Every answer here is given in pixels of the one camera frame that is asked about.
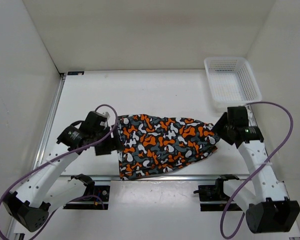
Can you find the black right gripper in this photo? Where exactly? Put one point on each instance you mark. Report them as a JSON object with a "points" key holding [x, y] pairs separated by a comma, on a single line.
{"points": [[219, 129]]}

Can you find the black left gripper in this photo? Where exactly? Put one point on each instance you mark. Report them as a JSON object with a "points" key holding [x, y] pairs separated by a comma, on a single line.
{"points": [[113, 143]]}

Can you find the orange camouflage shorts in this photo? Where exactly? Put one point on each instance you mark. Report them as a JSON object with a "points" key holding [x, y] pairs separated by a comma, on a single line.
{"points": [[159, 145]]}

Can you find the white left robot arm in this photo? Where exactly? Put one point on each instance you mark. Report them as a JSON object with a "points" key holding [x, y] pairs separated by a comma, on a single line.
{"points": [[33, 199]]}

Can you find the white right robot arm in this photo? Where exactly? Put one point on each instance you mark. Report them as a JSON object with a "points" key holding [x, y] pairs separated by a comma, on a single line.
{"points": [[262, 197]]}

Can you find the white perforated plastic basket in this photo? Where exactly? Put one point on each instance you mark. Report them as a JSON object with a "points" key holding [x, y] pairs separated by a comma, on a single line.
{"points": [[231, 82]]}

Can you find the small blue label sticker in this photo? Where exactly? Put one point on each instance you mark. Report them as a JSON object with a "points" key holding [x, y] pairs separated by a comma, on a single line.
{"points": [[75, 73]]}

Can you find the aluminium frame rail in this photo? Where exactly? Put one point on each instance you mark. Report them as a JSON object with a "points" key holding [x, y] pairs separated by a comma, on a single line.
{"points": [[48, 126], [262, 150]]}

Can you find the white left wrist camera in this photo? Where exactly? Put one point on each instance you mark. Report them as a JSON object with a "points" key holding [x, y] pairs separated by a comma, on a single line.
{"points": [[104, 119]]}

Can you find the left aluminium frame rail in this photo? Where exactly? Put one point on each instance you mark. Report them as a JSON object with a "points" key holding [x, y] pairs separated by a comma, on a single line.
{"points": [[48, 126]]}

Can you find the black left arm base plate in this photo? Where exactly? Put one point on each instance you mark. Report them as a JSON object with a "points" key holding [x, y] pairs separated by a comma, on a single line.
{"points": [[96, 199]]}

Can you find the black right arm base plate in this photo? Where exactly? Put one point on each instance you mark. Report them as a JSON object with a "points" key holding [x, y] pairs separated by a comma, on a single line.
{"points": [[210, 199]]}

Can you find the front aluminium rail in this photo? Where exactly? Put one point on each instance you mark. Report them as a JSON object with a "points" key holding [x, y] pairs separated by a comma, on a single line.
{"points": [[208, 177]]}

